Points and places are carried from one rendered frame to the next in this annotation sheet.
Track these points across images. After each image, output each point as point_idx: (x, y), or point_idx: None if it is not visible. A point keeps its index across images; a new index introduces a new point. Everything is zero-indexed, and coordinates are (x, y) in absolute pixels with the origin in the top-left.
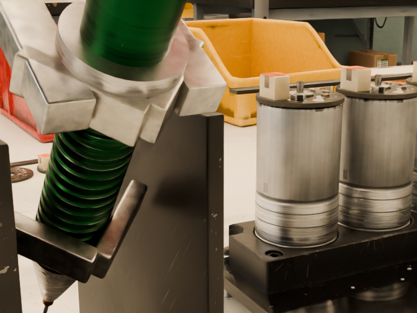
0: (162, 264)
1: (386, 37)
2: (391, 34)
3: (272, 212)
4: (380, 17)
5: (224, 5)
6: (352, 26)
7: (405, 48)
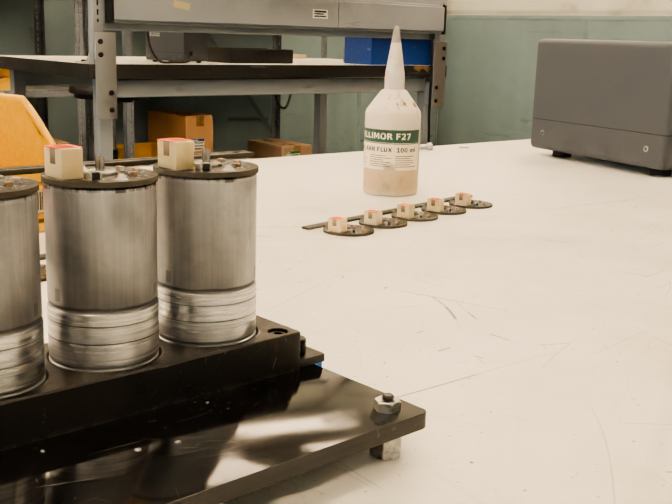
0: None
1: (298, 122)
2: (305, 118)
3: None
4: (276, 94)
5: (52, 74)
6: (252, 106)
7: (317, 137)
